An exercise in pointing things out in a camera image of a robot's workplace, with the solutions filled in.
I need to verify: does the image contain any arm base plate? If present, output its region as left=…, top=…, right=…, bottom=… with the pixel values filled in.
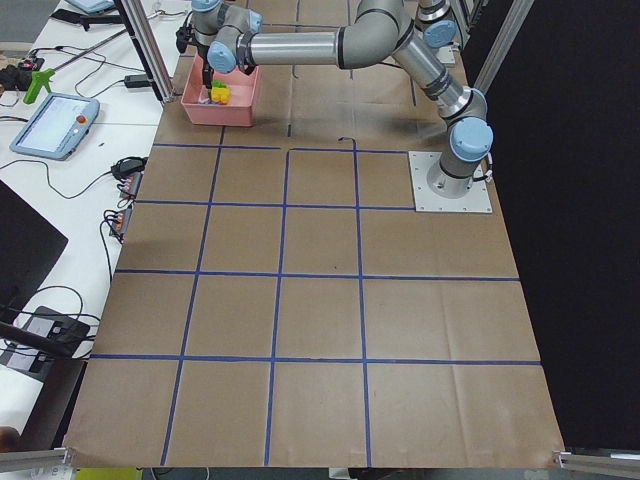
left=408, top=151, right=493, bottom=214

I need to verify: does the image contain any black camera tripod stand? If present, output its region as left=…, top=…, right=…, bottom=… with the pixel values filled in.
left=1, top=285, right=90, bottom=358

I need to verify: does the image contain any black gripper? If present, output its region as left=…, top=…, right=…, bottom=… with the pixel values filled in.
left=176, top=12, right=213, bottom=88

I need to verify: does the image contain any green handled reacher tool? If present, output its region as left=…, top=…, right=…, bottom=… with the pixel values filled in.
left=23, top=69, right=55, bottom=105

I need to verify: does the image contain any aluminium frame post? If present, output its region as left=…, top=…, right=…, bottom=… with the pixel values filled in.
left=114, top=0, right=174, bottom=104

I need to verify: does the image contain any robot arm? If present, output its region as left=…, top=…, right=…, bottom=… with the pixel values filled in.
left=415, top=0, right=458, bottom=50
left=176, top=1, right=493, bottom=180

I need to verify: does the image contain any pink plastic box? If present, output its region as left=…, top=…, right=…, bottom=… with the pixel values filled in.
left=181, top=55, right=262, bottom=127

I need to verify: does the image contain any teach pendant tablet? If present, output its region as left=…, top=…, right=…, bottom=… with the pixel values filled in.
left=9, top=93, right=100, bottom=161

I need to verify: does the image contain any yellow toy block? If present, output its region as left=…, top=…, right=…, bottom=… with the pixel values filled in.
left=209, top=85, right=231, bottom=105

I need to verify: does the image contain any black power adapter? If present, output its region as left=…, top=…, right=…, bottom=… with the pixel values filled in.
left=123, top=74, right=152, bottom=89

